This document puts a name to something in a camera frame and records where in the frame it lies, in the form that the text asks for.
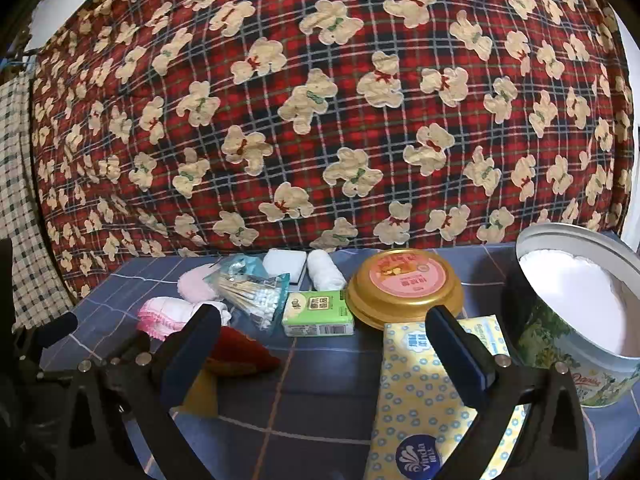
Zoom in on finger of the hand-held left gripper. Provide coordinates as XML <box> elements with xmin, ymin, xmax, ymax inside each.
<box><xmin>15</xmin><ymin>312</ymin><xmax>78</xmax><ymax>351</ymax></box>

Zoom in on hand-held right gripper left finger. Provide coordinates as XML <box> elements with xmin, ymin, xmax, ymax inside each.
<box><xmin>47</xmin><ymin>302</ymin><xmax>223</xmax><ymax>480</ymax></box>

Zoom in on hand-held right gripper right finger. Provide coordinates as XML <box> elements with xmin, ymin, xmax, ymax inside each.
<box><xmin>425</xmin><ymin>305</ymin><xmax>591</xmax><ymax>480</ymax></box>

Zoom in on pink-trimmed white socks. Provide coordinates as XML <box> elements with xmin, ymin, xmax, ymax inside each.
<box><xmin>137</xmin><ymin>296</ymin><xmax>233</xmax><ymax>341</ymax></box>

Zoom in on red cloth pouch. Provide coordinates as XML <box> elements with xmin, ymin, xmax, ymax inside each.
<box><xmin>202</xmin><ymin>325</ymin><xmax>282</xmax><ymax>377</ymax></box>

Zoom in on pink round puff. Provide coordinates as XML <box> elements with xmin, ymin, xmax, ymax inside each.
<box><xmin>177</xmin><ymin>265</ymin><xmax>223</xmax><ymax>306</ymax></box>

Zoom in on round metal cookie tin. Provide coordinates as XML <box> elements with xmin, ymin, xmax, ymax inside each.
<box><xmin>515</xmin><ymin>223</ymin><xmax>640</xmax><ymax>408</ymax></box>

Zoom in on bag of cotton swabs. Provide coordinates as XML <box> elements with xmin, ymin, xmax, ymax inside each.
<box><xmin>207</xmin><ymin>260</ymin><xmax>291</xmax><ymax>331</ymax></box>

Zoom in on teal soft packet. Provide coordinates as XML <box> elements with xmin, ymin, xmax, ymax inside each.
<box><xmin>225</xmin><ymin>254</ymin><xmax>268</xmax><ymax>276</ymax></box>

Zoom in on white sponge block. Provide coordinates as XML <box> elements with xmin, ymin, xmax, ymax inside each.
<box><xmin>262</xmin><ymin>248</ymin><xmax>307</xmax><ymax>291</ymax></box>

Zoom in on green tissue pack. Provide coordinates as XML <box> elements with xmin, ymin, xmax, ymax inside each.
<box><xmin>281</xmin><ymin>290</ymin><xmax>355</xmax><ymax>337</ymax></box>

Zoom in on yellow patterned tissue pack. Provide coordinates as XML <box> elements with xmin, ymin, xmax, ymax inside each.
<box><xmin>362</xmin><ymin>312</ymin><xmax>526</xmax><ymax>480</ymax></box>

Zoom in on gold-lidded round jar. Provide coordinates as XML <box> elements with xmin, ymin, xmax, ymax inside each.
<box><xmin>346</xmin><ymin>248</ymin><xmax>465</xmax><ymax>331</ymax></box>

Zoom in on white green checked cloth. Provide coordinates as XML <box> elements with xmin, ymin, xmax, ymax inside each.
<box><xmin>0</xmin><ymin>75</ymin><xmax>76</xmax><ymax>331</ymax></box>

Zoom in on blue plaid bed sheet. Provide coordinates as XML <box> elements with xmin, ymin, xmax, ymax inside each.
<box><xmin>40</xmin><ymin>242</ymin><xmax>640</xmax><ymax>480</ymax></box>

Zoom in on red plaid bear-print blanket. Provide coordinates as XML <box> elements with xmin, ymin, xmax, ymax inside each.
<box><xmin>30</xmin><ymin>0</ymin><xmax>636</xmax><ymax>301</ymax></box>

